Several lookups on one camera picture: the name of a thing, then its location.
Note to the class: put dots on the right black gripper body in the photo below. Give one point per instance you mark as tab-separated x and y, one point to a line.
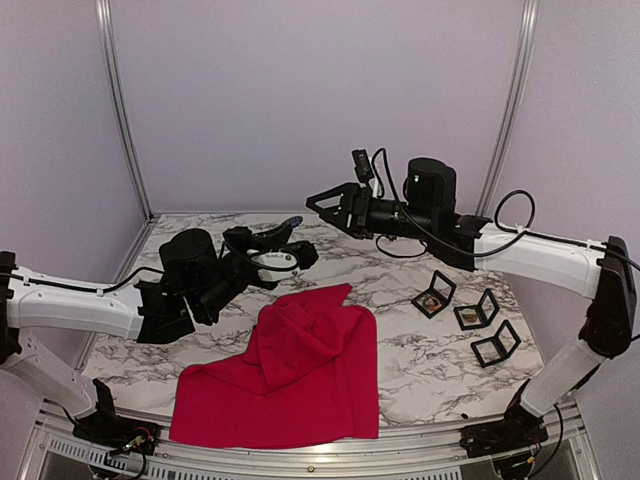
369	221

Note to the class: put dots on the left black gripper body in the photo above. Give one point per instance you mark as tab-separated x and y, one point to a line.
236	236

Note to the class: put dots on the brown round brooch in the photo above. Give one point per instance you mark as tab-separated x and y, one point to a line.
431	303

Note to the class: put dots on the red t-shirt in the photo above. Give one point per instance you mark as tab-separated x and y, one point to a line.
308	376

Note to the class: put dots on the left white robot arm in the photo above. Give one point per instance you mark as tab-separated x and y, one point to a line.
196	282

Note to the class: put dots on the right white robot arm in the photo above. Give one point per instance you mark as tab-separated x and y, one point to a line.
424	209

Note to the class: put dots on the black open display box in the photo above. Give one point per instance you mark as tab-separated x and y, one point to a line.
440	287
487	309
497	348

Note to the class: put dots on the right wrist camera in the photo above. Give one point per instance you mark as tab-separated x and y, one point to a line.
369	180

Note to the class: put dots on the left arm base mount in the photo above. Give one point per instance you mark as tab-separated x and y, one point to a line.
105	427

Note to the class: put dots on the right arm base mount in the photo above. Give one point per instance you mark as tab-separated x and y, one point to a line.
516	429

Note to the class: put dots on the right aluminium frame post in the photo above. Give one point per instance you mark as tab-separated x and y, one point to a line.
517	85

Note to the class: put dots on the aluminium frame post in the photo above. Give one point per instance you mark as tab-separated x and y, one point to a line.
517	85
110	56

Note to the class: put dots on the left aluminium frame post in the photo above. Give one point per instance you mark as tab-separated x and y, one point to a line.
110	56

